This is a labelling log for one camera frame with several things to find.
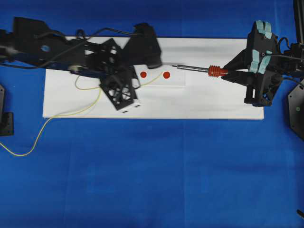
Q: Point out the black object bottom right edge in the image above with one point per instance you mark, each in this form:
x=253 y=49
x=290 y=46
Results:
x=300 y=213

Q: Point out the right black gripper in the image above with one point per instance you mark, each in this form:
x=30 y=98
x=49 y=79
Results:
x=262 y=79

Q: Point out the red handled soldering iron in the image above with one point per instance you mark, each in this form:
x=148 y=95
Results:
x=213 y=71

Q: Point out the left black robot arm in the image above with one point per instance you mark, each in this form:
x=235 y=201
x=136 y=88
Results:
x=37 y=46

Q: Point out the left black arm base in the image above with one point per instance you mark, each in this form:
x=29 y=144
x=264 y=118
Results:
x=6 y=118

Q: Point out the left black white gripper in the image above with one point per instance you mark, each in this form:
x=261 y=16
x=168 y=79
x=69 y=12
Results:
x=114 y=66

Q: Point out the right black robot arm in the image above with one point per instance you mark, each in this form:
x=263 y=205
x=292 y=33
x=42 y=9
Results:
x=286 y=62

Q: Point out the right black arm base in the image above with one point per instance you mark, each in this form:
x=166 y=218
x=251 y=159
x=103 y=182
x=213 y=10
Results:
x=296 y=96

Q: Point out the large white foam board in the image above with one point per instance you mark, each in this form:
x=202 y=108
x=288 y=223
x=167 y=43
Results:
x=203 y=97

